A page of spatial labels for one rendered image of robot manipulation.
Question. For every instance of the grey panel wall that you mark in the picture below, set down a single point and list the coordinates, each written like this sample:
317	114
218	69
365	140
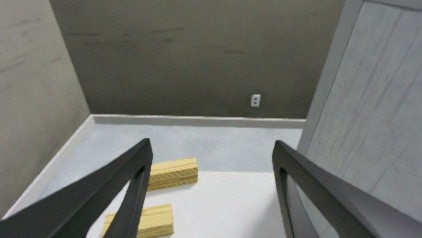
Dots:
365	121

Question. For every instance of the light brown wood block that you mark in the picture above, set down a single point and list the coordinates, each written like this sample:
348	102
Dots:
155	221

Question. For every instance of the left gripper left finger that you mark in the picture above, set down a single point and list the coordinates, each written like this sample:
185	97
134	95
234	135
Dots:
71	211

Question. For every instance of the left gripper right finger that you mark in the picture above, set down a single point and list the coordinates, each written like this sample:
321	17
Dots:
352	212

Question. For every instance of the light wooden block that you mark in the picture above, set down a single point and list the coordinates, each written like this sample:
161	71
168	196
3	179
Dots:
173	173

